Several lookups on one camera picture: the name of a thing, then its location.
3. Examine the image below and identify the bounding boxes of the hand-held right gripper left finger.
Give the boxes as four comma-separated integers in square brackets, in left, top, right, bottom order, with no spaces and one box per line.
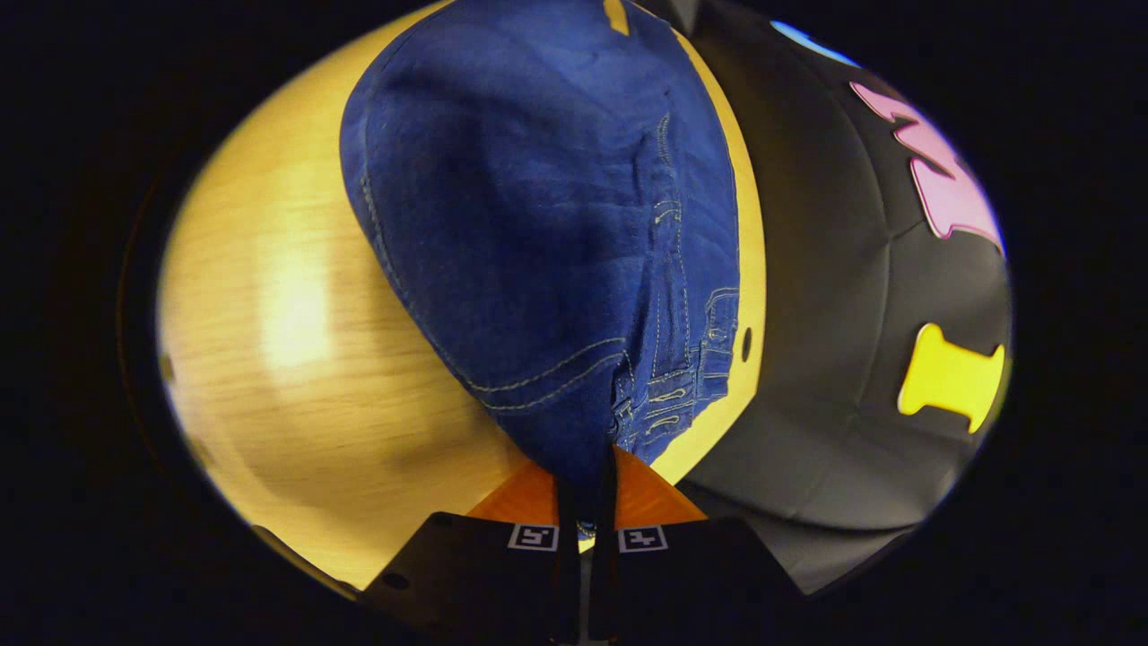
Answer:
[359,459,581,646]

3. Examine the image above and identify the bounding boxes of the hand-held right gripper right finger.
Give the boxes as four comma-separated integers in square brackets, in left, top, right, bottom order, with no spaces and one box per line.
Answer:
[594,447,805,646]

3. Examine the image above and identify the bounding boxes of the blue jeans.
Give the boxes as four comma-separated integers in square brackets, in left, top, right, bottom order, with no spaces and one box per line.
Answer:
[339,0,742,539]

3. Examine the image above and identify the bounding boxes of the black backdrop cloth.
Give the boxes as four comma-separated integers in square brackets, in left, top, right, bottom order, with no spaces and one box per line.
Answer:
[628,0,1014,598]

